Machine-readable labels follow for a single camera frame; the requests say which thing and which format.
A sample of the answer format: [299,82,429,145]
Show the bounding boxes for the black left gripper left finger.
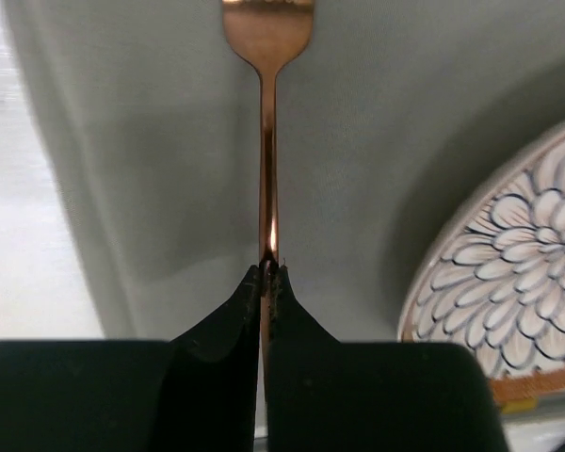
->
[0,266,260,451]

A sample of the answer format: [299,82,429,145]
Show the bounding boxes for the floral patterned ceramic plate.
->
[397,121,565,405]

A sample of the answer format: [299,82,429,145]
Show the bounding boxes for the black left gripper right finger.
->
[266,267,509,452]

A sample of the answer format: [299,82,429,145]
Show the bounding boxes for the copper fork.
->
[221,1,315,392]

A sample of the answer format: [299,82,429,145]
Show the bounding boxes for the grey cloth placemat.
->
[0,0,565,425]

